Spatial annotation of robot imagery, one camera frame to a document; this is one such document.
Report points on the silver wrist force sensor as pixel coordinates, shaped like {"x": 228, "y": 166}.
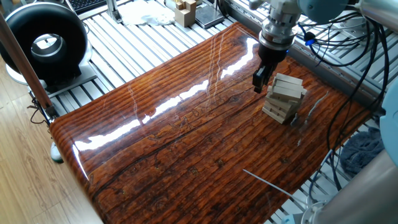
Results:
{"x": 278, "y": 31}

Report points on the black keyboard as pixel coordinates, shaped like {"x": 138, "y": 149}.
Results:
{"x": 87, "y": 4}

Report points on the grey aluminium edge rail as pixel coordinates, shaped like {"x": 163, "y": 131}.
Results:
{"x": 326, "y": 73}

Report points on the wooden Jenga block tower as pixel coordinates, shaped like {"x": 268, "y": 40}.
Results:
{"x": 281, "y": 102}

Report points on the brown post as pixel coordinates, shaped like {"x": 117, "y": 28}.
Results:
{"x": 23, "y": 67}

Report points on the white cloth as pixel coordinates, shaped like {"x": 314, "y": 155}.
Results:
{"x": 143, "y": 14}

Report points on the grey blue towel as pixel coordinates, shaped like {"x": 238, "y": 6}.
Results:
{"x": 360, "y": 152}

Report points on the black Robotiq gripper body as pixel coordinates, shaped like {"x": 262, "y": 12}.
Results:
{"x": 272, "y": 54}

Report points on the short aluminium post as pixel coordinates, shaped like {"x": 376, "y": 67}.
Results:
{"x": 113, "y": 11}

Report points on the wooden block puzzle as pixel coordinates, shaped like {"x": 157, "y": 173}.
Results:
{"x": 185, "y": 17}

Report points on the silver UR5 robot arm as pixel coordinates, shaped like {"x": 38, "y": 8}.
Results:
{"x": 323, "y": 11}

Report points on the glossy wood grain table cover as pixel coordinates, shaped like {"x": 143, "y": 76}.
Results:
{"x": 186, "y": 140}

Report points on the dark grey flat scale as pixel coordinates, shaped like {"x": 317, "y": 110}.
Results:
{"x": 208, "y": 15}

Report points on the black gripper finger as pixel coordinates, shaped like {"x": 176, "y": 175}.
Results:
{"x": 260, "y": 79}
{"x": 270, "y": 72}

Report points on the white rounded foot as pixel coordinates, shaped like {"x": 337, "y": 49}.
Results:
{"x": 56, "y": 152}

